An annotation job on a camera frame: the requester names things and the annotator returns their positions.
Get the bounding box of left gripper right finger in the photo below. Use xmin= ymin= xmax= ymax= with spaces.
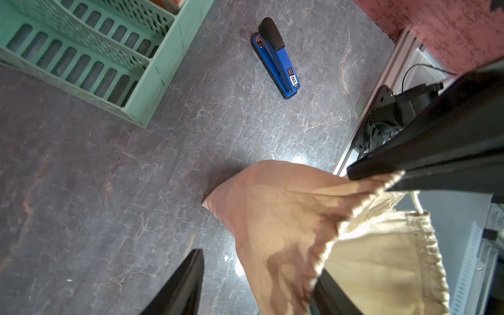
xmin=309 ymin=269 xmax=363 ymax=315

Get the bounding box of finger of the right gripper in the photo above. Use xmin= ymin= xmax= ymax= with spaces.
xmin=347 ymin=59 xmax=503 ymax=195

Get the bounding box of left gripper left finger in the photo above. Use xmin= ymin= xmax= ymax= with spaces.
xmin=140 ymin=249 xmax=204 ymax=315

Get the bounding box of beige cloth soil bag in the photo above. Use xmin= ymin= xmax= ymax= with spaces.
xmin=203 ymin=160 xmax=450 ymax=314

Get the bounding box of blue black stapler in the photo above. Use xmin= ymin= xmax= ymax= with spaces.
xmin=251 ymin=17 xmax=301 ymax=99

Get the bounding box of green plastic file organizer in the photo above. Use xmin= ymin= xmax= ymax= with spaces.
xmin=1 ymin=1 xmax=212 ymax=128

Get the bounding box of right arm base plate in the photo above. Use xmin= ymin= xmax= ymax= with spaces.
xmin=353 ymin=85 xmax=400 ymax=156

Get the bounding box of aluminium mounting rail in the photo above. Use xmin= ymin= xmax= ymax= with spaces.
xmin=333 ymin=29 xmax=422 ymax=176

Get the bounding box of perforated cable duct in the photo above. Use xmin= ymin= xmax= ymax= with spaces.
xmin=450 ymin=223 xmax=483 ymax=314

